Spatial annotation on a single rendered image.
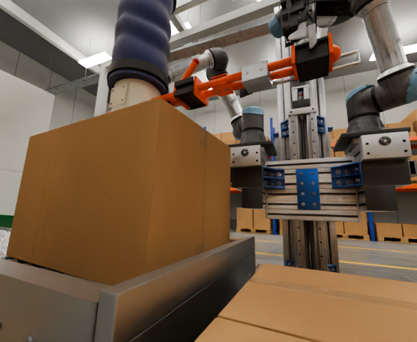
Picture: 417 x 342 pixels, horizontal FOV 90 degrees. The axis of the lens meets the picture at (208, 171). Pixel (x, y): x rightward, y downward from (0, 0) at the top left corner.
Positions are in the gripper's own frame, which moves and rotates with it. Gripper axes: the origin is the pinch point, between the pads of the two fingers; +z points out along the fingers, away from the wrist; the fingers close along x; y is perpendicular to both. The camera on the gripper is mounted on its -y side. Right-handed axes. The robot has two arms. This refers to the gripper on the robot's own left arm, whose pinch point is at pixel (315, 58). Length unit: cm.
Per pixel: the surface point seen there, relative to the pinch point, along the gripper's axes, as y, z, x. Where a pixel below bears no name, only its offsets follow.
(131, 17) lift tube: 57, -31, 10
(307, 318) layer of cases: 4, 54, 11
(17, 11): 713, -498, -117
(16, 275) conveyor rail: 45, 48, 34
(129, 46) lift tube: 56, -18, 10
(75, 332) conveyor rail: 28, 52, 34
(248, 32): 119, -350, -328
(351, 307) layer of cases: -2, 54, 3
